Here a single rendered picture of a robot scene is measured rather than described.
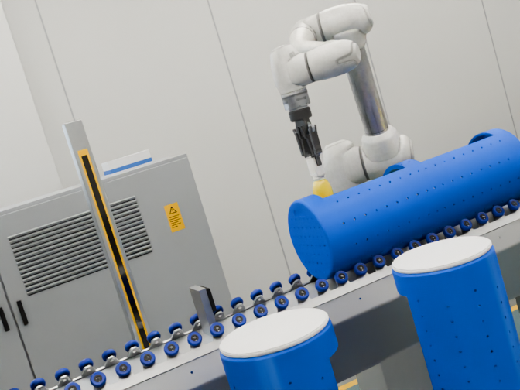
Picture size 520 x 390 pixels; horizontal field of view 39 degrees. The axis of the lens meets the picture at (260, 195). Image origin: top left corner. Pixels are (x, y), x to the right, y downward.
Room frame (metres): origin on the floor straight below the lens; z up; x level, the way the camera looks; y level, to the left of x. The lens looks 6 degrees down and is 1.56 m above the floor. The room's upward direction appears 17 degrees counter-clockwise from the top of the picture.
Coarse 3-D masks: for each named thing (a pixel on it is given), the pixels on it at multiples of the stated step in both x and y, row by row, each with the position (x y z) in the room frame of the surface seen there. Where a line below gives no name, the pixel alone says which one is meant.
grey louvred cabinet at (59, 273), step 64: (64, 192) 3.67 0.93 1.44; (128, 192) 3.75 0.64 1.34; (192, 192) 3.86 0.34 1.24; (0, 256) 3.52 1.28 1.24; (64, 256) 3.61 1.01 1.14; (128, 256) 3.71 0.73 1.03; (192, 256) 3.82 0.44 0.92; (0, 320) 3.49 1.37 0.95; (64, 320) 3.58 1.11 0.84; (0, 384) 3.46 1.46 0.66
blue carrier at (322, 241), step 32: (416, 160) 2.55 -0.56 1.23; (448, 160) 2.54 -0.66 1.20; (480, 160) 2.55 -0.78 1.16; (512, 160) 2.58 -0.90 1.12; (352, 192) 2.40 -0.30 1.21; (384, 192) 2.41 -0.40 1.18; (416, 192) 2.43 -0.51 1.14; (448, 192) 2.47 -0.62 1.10; (480, 192) 2.52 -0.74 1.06; (512, 192) 2.60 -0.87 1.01; (288, 224) 2.53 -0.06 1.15; (320, 224) 2.30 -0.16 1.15; (352, 224) 2.32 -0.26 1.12; (384, 224) 2.36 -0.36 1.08; (416, 224) 2.42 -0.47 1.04; (448, 224) 2.51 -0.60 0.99; (320, 256) 2.36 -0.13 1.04; (352, 256) 2.33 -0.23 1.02
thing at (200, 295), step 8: (192, 288) 2.28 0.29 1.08; (200, 288) 2.24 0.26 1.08; (208, 288) 2.23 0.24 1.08; (192, 296) 2.29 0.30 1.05; (200, 296) 2.21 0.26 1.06; (208, 296) 2.23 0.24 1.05; (200, 304) 2.23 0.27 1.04; (208, 304) 2.22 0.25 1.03; (200, 312) 2.26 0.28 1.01; (208, 312) 2.21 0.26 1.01; (200, 320) 2.29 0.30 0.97; (208, 320) 2.21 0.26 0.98; (208, 328) 2.23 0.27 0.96
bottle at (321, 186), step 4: (316, 180) 2.44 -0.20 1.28; (320, 180) 2.44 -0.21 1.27; (324, 180) 2.44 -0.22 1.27; (316, 184) 2.43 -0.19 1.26; (320, 184) 2.43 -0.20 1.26; (324, 184) 2.43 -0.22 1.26; (328, 184) 2.44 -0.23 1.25; (316, 188) 2.43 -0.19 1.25; (320, 188) 2.43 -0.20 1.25; (324, 188) 2.43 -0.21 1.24; (328, 188) 2.43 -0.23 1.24; (316, 192) 2.43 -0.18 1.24; (320, 192) 2.43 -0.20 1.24; (324, 192) 2.42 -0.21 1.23; (328, 192) 2.43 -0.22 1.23; (332, 192) 2.44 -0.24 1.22; (320, 196) 2.43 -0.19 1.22; (324, 196) 2.42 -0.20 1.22
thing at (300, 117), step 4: (304, 108) 2.42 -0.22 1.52; (308, 108) 2.43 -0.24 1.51; (292, 112) 2.43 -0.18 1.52; (296, 112) 2.42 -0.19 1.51; (300, 112) 2.42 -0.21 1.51; (304, 112) 2.42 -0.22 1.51; (308, 112) 2.43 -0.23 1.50; (292, 116) 2.43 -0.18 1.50; (296, 116) 2.42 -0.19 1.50; (300, 116) 2.42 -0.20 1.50; (304, 116) 2.42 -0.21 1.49; (308, 116) 2.43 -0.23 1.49; (292, 120) 2.43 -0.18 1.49; (296, 120) 2.42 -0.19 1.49; (300, 120) 2.44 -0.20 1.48; (304, 120) 2.42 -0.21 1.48; (308, 120) 2.42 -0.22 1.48; (296, 124) 2.47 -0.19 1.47; (300, 124) 2.45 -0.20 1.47; (304, 124) 2.42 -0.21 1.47; (304, 128) 2.43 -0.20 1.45; (308, 128) 2.43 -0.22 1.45; (308, 132) 2.43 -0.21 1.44
